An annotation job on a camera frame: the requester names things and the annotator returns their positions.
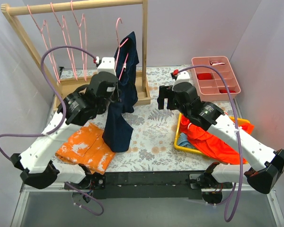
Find pink wire hanger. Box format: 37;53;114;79
50;2;78;80
71;0;87;82
115;17;128;80
27;5;60;84

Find navy blue shorts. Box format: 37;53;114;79
102;31;139;153

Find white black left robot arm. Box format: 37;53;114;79
11;71;118;189

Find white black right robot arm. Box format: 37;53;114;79
157;82;284;194

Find bright orange shorts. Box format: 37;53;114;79
179;113;255;165

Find orange white patterned shorts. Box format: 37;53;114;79
55;123;115;175

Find pink divided organizer tray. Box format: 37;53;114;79
190;56;241;102

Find wooden clothes rack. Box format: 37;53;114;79
0;0;151;106

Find red white item in organizer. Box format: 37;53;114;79
210;61;225;66

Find light blue cloth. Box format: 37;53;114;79
177;132;195;149

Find yellow plastic tray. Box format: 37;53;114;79
174;113;254;157

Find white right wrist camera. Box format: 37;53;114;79
171;70;190;85

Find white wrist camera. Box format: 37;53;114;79
93;56;116;76
171;70;190;85

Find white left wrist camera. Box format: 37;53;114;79
93;56;116;76

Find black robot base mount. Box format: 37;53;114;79
63;169;224;204

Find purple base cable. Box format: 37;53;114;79
65;182;105;216

